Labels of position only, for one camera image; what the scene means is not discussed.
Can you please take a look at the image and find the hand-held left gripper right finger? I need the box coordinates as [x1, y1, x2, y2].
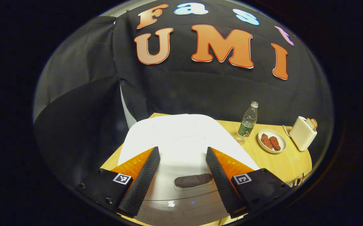
[206, 146, 295, 219]

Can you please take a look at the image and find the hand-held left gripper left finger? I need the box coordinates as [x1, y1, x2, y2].
[68, 146, 160, 218]

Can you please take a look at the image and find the white rice cooker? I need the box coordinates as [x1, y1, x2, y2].
[118, 114, 260, 226]

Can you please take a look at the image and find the clear chopstick holder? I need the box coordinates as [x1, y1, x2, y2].
[287, 173, 306, 188]

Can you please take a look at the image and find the white plate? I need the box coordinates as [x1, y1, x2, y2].
[258, 129, 287, 154]

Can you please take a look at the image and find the red meat piece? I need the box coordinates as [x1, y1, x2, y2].
[269, 136, 281, 151]
[261, 133, 273, 150]

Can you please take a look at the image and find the clear water bottle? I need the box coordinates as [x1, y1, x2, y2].
[238, 101, 259, 137]

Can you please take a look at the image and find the cream toaster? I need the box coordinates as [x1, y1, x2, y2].
[289, 116, 318, 152]

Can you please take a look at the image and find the black backdrop cloth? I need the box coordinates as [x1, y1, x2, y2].
[33, 0, 334, 189]

